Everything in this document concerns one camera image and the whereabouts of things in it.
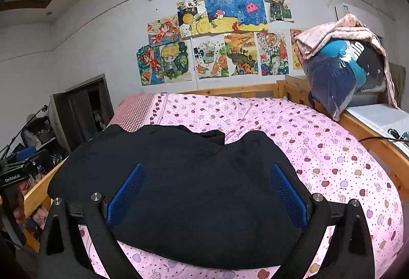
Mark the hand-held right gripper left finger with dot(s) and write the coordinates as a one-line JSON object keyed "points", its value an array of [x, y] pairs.
{"points": [[124, 196]]}

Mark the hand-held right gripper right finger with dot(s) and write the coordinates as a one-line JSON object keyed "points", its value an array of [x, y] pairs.
{"points": [[289, 196]]}

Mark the black jacket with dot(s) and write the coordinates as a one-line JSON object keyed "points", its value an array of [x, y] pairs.
{"points": [[198, 196]]}

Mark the clear bag of dark clothes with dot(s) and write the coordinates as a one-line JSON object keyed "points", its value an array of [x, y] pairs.
{"points": [[332, 81]]}

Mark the person's left hand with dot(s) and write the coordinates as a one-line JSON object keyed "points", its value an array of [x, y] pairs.
{"points": [[19, 204]]}

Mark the black plastic basket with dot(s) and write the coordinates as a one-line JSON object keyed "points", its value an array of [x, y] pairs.
{"points": [[40, 132]]}

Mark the pink printed bed sheet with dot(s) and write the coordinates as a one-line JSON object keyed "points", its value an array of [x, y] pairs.
{"points": [[287, 125]]}

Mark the red checkered cloth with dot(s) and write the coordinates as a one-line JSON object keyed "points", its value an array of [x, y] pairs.
{"points": [[137, 111]]}

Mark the dark wooden cabinet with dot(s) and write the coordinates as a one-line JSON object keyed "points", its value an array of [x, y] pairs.
{"points": [[80, 109]]}

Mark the olive brown cloth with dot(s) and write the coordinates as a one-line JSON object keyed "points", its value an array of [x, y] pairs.
{"points": [[397, 81]]}

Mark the pink blanket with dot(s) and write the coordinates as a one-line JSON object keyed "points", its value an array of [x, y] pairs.
{"points": [[319, 38]]}

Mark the white air conditioner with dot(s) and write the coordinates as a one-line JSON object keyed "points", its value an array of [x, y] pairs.
{"points": [[356, 10]]}

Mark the group of colourful wall drawings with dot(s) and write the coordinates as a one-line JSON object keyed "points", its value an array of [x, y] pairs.
{"points": [[230, 52]]}

